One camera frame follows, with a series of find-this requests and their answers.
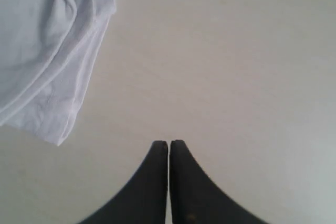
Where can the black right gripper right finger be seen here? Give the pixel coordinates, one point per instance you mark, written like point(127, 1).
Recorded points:
point(195, 198)

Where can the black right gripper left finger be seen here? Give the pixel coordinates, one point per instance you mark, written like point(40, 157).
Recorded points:
point(143, 198)

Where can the white t-shirt red lettering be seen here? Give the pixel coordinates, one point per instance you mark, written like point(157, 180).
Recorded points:
point(48, 50)

